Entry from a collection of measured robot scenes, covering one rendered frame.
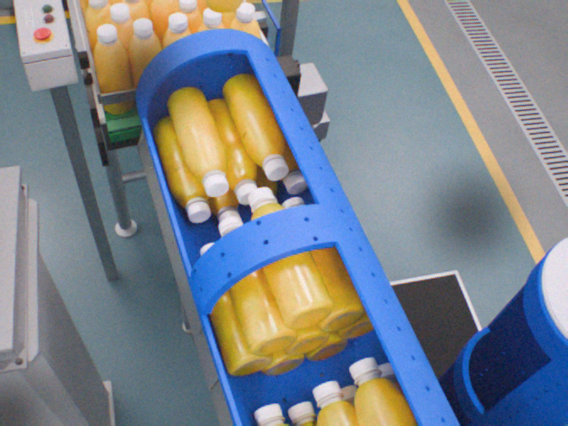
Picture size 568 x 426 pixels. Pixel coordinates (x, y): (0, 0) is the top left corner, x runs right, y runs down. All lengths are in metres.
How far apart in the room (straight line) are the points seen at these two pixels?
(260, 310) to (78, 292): 1.41
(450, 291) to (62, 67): 1.44
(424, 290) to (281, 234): 1.33
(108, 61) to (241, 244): 0.62
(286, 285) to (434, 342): 1.25
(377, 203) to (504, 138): 0.76
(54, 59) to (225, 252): 0.64
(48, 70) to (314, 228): 0.72
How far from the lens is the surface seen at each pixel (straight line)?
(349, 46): 3.07
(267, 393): 0.99
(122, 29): 1.35
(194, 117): 1.05
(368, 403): 0.82
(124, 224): 2.23
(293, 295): 0.80
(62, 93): 1.48
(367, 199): 2.43
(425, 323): 2.04
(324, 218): 0.84
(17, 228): 1.06
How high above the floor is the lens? 1.91
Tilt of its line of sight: 55 degrees down
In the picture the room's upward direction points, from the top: 9 degrees clockwise
